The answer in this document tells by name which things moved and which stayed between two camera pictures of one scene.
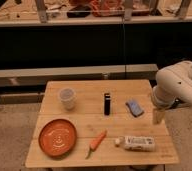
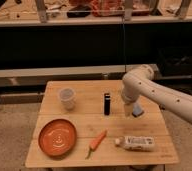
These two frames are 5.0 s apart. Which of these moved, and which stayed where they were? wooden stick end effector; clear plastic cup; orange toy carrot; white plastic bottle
Moved: wooden stick end effector
Stayed: clear plastic cup; orange toy carrot; white plastic bottle
